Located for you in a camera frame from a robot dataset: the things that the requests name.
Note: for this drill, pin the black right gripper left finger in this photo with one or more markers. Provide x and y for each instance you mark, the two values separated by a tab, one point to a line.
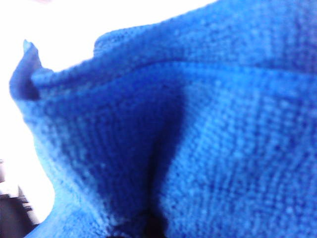
112	234

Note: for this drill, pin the blue microfiber rag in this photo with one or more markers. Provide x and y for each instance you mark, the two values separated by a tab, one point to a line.
210	124

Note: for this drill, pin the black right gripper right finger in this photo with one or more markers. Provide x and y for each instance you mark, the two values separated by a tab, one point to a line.
153	228

